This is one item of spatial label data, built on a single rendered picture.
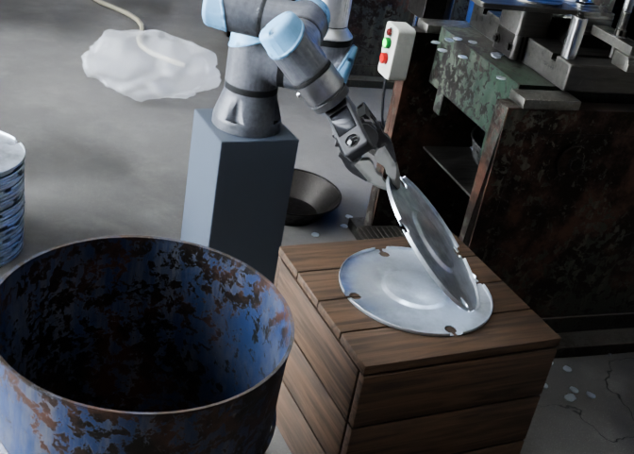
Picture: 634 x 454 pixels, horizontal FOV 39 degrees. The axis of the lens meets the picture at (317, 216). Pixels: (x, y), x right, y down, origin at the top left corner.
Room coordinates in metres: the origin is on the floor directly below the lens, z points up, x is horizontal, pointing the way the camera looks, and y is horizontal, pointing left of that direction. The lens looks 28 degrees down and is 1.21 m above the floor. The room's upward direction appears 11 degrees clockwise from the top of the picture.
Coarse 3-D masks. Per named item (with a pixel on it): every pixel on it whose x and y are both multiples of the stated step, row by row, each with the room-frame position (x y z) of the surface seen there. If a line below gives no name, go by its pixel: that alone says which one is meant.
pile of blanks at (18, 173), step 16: (0, 176) 1.76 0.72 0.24; (16, 176) 1.81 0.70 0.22; (0, 192) 1.78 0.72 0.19; (16, 192) 1.81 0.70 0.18; (0, 208) 1.76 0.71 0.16; (16, 208) 1.81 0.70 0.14; (0, 224) 1.76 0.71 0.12; (16, 224) 1.82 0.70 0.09; (0, 240) 1.76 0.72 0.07; (16, 240) 1.82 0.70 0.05; (0, 256) 1.76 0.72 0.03; (16, 256) 1.81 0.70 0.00
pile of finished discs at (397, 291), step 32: (352, 256) 1.50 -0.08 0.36; (416, 256) 1.55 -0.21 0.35; (352, 288) 1.39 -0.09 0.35; (384, 288) 1.40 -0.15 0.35; (416, 288) 1.42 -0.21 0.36; (480, 288) 1.47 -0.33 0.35; (384, 320) 1.30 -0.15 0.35; (416, 320) 1.32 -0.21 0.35; (448, 320) 1.34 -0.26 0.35; (480, 320) 1.36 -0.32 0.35
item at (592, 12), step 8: (568, 0) 2.12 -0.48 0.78; (576, 0) 2.13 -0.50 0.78; (584, 0) 2.15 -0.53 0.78; (584, 8) 2.06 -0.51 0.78; (592, 8) 2.07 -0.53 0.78; (552, 16) 2.12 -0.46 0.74; (560, 16) 2.09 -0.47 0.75; (592, 16) 2.04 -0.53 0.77; (600, 16) 2.05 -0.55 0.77; (608, 16) 2.06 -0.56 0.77; (568, 24) 2.06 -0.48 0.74; (592, 24) 2.04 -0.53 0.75; (600, 24) 2.05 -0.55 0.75; (608, 24) 2.06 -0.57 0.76
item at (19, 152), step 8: (0, 136) 1.95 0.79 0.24; (8, 136) 1.96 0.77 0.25; (0, 144) 1.91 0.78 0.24; (16, 144) 1.92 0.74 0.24; (0, 152) 1.87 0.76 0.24; (8, 152) 1.88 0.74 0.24; (16, 152) 1.88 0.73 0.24; (24, 152) 1.89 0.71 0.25; (0, 160) 1.83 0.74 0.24; (8, 160) 1.83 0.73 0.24; (16, 160) 1.84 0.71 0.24; (0, 168) 1.79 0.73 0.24; (8, 168) 1.80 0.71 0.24
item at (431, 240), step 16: (400, 192) 1.46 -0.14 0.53; (416, 192) 1.55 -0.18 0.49; (400, 208) 1.39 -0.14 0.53; (416, 208) 1.48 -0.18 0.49; (432, 208) 1.57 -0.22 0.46; (400, 224) 1.32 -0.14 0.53; (416, 224) 1.40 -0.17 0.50; (432, 224) 1.48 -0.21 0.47; (416, 240) 1.34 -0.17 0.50; (432, 240) 1.40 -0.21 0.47; (448, 240) 1.52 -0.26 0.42; (432, 256) 1.36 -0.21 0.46; (448, 256) 1.42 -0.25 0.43; (432, 272) 1.28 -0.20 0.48; (448, 272) 1.38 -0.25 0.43; (464, 272) 1.47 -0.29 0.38; (448, 288) 1.31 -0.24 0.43; (464, 288) 1.40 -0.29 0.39
